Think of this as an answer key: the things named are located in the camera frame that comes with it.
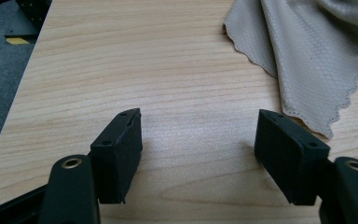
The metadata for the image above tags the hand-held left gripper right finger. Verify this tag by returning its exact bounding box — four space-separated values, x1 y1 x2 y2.
254 108 331 206

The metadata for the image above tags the black metal stand base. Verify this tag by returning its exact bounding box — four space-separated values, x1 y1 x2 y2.
4 0 53 40

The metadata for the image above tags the beige textured cloth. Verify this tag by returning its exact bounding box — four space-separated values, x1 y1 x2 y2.
223 0 358 140

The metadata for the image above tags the yellow tape strip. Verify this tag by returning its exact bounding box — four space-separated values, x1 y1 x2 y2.
6 36 31 46

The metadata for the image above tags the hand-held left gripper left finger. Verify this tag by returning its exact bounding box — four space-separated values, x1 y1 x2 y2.
89 107 144 205

